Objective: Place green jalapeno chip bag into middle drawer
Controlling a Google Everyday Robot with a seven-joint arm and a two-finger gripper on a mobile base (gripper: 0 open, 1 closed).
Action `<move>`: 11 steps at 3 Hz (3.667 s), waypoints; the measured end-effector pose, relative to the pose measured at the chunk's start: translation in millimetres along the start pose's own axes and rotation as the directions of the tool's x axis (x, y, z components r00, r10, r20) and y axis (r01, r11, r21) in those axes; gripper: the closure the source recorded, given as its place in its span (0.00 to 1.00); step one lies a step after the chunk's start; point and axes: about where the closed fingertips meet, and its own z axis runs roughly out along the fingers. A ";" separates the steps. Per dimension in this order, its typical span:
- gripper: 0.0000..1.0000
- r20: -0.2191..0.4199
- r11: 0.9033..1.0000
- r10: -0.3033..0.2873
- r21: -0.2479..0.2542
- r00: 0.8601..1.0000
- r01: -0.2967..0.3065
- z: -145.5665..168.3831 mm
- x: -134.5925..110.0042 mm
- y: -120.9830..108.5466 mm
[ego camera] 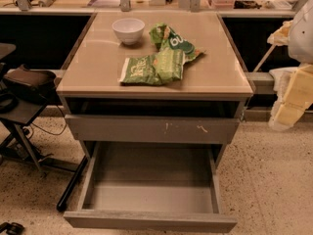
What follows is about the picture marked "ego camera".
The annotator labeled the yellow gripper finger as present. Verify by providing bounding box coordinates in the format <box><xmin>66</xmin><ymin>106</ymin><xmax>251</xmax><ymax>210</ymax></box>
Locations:
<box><xmin>268</xmin><ymin>65</ymin><xmax>313</xmax><ymax>131</ymax></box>
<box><xmin>267</xmin><ymin>21</ymin><xmax>292</xmax><ymax>46</ymax></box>

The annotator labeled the green jalapeno chip bag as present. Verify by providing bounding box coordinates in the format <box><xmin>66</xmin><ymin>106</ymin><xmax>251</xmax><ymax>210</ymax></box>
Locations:
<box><xmin>119</xmin><ymin>48</ymin><xmax>185</xmax><ymax>86</ymax></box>

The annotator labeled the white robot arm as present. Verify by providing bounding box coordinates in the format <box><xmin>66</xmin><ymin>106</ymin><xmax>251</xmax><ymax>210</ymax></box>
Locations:
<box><xmin>268</xmin><ymin>0</ymin><xmax>313</xmax><ymax>131</ymax></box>

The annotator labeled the green sour cream chip bag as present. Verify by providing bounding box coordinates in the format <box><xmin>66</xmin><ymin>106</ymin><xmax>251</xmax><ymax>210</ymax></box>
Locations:
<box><xmin>149</xmin><ymin>23</ymin><xmax>202</xmax><ymax>63</ymax></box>

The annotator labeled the grey drawer cabinet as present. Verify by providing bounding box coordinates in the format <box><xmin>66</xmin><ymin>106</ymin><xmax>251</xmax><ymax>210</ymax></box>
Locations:
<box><xmin>57</xmin><ymin>10</ymin><xmax>253</xmax><ymax>156</ymax></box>

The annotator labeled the open grey lower drawer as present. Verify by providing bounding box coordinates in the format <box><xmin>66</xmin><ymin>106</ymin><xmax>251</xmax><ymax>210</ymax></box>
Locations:
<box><xmin>65</xmin><ymin>142</ymin><xmax>237</xmax><ymax>233</ymax></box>

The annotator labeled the grey upper drawer front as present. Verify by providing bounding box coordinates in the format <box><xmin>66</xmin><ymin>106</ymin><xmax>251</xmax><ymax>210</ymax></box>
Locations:
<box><xmin>66</xmin><ymin>115</ymin><xmax>239</xmax><ymax>144</ymax></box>

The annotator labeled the dark brown bag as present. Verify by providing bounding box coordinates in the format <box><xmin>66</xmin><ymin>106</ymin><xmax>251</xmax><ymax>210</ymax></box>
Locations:
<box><xmin>3</xmin><ymin>66</ymin><xmax>57</xmax><ymax>105</ymax></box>

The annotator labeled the white ceramic bowl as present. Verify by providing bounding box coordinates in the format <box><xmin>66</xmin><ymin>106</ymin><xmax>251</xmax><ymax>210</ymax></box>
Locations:
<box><xmin>112</xmin><ymin>18</ymin><xmax>145</xmax><ymax>45</ymax></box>

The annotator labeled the black side stand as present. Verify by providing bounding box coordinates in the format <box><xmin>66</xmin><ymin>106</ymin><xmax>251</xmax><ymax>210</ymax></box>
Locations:
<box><xmin>0</xmin><ymin>42</ymin><xmax>88</xmax><ymax>213</ymax></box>

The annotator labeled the black caster wheel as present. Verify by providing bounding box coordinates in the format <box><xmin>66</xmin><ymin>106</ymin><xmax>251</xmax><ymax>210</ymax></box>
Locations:
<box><xmin>0</xmin><ymin>222</ymin><xmax>24</xmax><ymax>235</ymax></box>

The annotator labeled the white dustpan with handle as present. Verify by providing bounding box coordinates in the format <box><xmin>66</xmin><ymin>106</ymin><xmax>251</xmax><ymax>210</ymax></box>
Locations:
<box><xmin>251</xmin><ymin>45</ymin><xmax>297</xmax><ymax>94</ymax></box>

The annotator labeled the black floor cable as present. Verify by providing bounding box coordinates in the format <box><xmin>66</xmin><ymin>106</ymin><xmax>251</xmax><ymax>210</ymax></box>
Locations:
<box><xmin>19</xmin><ymin>105</ymin><xmax>67</xmax><ymax>139</ymax></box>

